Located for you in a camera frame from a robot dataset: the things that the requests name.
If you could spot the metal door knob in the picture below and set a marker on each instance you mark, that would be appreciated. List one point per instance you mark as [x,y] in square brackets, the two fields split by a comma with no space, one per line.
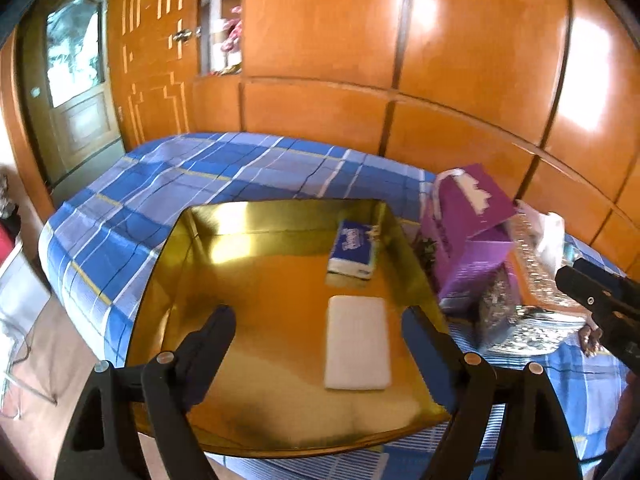
[182,36]

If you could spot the purple tissue box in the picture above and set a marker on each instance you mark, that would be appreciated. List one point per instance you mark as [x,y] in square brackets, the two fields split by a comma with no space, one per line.
[465,240]

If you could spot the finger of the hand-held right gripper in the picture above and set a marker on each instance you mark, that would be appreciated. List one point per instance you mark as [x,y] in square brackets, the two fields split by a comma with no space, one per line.
[610,305]

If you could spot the wooden door with glass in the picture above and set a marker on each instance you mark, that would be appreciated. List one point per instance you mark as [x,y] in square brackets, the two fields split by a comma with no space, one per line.
[85,120]

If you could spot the white plastic wrap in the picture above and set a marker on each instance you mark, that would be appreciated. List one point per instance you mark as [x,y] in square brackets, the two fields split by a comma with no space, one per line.
[550,240]

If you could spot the blue plaid bed sheet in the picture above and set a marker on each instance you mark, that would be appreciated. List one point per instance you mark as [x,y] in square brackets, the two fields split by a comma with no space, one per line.
[150,200]

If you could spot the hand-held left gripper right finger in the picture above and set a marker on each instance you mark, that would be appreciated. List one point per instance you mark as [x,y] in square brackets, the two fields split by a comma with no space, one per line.
[419,332]

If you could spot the pink flower bouquet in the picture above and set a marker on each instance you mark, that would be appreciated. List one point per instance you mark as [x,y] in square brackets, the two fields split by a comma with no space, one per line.
[232,35]

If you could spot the red cloth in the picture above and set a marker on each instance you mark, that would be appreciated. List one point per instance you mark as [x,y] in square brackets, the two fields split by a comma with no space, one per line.
[6,245]

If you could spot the orange wooden wardrobe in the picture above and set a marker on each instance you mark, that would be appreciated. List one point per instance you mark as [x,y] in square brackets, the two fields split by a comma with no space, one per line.
[325,25]

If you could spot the blue white tissue pack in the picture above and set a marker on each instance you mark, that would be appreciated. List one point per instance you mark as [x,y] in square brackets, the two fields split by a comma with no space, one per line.
[350,250]

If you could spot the person's right forearm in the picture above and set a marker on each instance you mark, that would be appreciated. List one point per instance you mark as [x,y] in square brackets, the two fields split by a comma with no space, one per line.
[626,415]

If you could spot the gold rectangular tray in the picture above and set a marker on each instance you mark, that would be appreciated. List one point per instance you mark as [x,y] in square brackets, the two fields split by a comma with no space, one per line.
[260,285]

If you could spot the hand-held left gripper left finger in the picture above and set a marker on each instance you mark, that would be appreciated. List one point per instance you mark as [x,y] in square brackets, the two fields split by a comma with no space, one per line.
[219,327]

